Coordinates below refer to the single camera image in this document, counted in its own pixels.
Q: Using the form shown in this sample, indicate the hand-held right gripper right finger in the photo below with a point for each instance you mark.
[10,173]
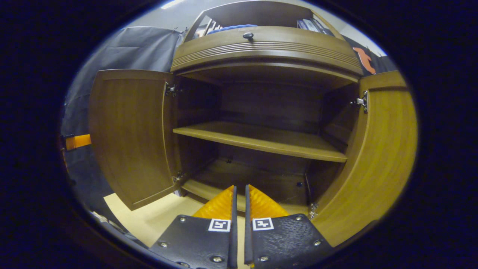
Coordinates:
[248,243]

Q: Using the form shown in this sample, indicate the blue folded towel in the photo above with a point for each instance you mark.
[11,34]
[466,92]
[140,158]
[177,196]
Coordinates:
[231,28]

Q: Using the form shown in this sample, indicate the wooden cabinet door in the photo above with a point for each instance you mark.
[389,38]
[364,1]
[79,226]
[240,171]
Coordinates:
[384,157]
[130,130]

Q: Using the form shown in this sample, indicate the dark book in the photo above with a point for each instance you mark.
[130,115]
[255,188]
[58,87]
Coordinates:
[323,28]

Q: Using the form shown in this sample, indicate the metal door hinge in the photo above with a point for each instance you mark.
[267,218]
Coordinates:
[361,101]
[179,177]
[313,210]
[171,90]

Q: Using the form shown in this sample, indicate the blue book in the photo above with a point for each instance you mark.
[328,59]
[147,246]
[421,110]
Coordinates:
[301,24]

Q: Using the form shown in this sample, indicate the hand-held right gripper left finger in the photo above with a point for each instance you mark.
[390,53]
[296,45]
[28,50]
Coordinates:
[234,243]

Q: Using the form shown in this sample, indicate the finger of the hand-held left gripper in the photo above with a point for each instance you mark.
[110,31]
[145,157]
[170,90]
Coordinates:
[80,142]

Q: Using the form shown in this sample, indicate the wooden double-door shoe cabinet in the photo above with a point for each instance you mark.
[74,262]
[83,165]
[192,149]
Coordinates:
[269,52]

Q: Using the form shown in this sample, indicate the wooden inner shelf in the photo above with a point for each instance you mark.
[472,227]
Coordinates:
[261,140]

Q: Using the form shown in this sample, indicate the black round drawer knob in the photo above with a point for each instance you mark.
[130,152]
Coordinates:
[248,36]

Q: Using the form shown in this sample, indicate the grey book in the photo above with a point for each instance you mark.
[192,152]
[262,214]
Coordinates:
[310,25]

